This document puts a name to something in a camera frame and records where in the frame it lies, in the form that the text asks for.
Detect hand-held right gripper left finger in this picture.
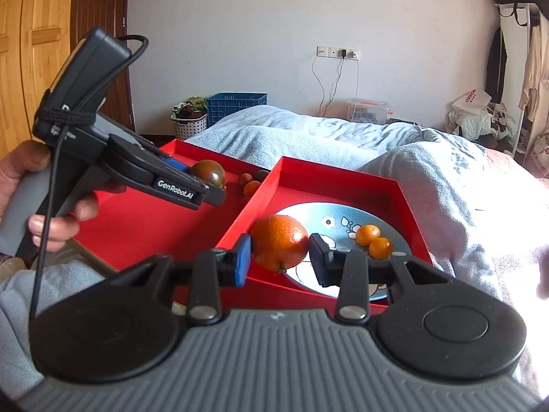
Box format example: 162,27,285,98
112,234,253,327

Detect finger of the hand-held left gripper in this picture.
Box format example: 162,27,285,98
161,157,215,190
189,182,227,212

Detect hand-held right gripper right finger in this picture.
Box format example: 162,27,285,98
309,232,447,325

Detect dark green-red tomato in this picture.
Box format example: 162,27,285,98
190,160,227,190

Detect orange mandarin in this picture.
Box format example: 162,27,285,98
250,215,309,274

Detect blue patterned plate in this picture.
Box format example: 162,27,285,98
274,203,410,303

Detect red cardboard box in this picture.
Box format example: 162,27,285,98
71,138,284,273

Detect red box with plate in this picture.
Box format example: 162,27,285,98
214,156,444,310

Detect person's left hand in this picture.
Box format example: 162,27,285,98
0,141,127,252

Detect white perforated basket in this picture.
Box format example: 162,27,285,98
170,114,209,141

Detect small orange kumquat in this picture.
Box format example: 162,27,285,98
369,237,394,260
356,224,382,245

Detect clothes in basket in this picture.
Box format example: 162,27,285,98
172,95,209,120

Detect wooden wardrobe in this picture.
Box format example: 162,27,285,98
0,0,82,159

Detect dark brown door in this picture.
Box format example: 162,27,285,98
71,0,136,135

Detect blue plastic crate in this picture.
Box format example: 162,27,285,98
207,92,267,128

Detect light blue blanket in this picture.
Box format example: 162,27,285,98
0,105,549,396

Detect clear plastic storage box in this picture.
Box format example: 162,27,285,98
347,97,392,124

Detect pile of clothes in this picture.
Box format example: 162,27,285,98
444,103,521,143

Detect pink bed sheet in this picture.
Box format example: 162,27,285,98
482,146,541,181

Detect white shopping bag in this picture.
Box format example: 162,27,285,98
452,88,492,117

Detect black hanging garment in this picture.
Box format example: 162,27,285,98
487,28,507,104

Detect white clothes rack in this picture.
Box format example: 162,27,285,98
495,2,549,155

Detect beige hanging garment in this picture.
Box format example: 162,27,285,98
519,11,549,126

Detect white cable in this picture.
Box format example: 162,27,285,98
312,53,327,114

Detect black charger cable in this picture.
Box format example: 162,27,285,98
323,57,345,116

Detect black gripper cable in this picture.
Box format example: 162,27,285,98
28,34,150,365

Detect white wall socket strip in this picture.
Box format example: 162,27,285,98
316,46,362,61

